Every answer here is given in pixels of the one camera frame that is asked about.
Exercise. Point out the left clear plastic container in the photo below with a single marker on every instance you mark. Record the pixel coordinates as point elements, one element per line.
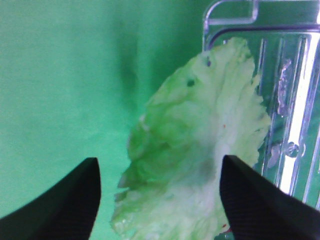
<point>284,38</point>

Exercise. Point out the green tablecloth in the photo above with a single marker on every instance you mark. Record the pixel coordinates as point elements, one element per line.
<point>75,77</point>

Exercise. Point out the bacon strip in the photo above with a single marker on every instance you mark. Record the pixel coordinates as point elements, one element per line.
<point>224,232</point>

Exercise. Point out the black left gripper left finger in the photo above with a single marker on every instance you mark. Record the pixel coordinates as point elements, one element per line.
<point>66,211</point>

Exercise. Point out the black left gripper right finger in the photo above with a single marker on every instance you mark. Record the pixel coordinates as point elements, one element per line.
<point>257,210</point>

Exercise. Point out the green lettuce leaf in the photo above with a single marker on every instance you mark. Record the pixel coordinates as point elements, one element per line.
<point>205,110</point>

